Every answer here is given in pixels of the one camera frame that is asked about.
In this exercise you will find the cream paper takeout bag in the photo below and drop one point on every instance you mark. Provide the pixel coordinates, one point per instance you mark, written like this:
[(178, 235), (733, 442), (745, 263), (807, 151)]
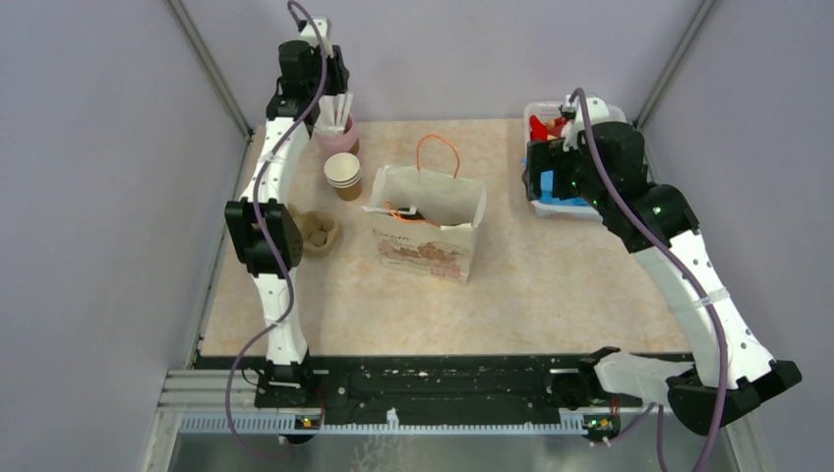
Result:
[(444, 245)]

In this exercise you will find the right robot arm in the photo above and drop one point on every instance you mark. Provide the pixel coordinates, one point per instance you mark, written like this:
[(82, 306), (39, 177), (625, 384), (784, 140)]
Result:
[(730, 373)]

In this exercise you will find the brown pulp cup carrier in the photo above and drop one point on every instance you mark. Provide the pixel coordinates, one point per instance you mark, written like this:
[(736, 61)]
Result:
[(320, 231)]

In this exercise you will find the pink straw holder cup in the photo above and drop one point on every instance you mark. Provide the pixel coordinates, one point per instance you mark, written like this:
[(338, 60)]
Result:
[(347, 142)]

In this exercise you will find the red patterned cloth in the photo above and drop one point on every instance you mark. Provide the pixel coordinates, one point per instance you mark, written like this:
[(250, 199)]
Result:
[(546, 130)]

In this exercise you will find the white plastic basket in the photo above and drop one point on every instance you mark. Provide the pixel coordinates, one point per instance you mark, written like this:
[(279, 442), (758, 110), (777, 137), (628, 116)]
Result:
[(633, 171)]

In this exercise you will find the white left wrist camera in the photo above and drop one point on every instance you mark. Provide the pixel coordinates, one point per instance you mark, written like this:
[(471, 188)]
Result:
[(317, 34)]

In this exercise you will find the white straw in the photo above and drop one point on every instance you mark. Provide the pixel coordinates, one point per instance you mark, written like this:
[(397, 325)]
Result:
[(342, 109)]

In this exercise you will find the stack of brown paper cups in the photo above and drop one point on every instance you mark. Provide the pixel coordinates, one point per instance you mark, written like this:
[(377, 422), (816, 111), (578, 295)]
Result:
[(343, 173)]

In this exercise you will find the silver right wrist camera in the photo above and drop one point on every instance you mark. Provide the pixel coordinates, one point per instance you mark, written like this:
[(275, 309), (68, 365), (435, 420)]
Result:
[(583, 114)]

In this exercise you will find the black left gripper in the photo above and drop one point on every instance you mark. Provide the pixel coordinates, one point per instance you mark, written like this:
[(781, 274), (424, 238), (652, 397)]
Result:
[(339, 73)]

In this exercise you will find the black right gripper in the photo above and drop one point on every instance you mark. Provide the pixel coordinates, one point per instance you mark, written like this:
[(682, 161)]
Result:
[(547, 154)]

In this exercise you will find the white wrapped straws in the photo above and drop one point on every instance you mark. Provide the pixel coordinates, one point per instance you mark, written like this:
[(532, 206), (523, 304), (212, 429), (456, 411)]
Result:
[(334, 113)]

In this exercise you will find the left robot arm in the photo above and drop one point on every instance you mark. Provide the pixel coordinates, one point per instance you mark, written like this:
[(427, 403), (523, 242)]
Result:
[(265, 237)]

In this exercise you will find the blue cartoon cloth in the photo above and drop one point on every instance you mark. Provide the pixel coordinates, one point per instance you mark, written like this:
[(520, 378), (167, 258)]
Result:
[(550, 195)]

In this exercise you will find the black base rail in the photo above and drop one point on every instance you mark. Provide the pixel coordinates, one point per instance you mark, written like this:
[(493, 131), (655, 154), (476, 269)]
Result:
[(444, 391)]

